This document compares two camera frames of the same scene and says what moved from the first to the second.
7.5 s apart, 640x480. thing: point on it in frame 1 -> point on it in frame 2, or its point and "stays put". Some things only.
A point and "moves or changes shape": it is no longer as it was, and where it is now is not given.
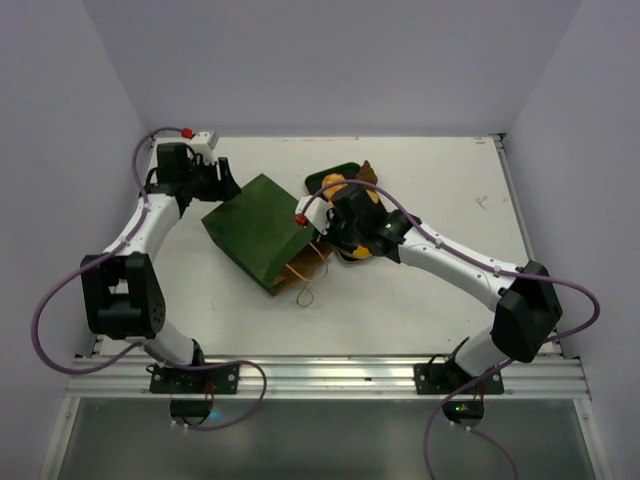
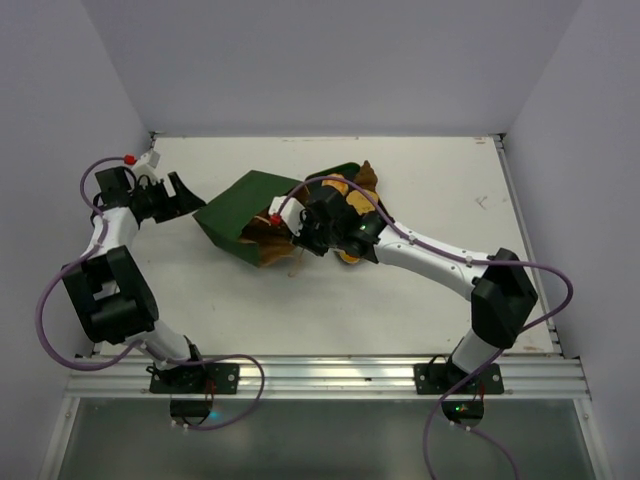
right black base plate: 445,379 stays put
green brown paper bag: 259,232 moves or changes shape
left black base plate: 221,378 stays put
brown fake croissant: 367,173 stays put
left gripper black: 228,190 -> 182,201
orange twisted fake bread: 373,195 -> 341,186
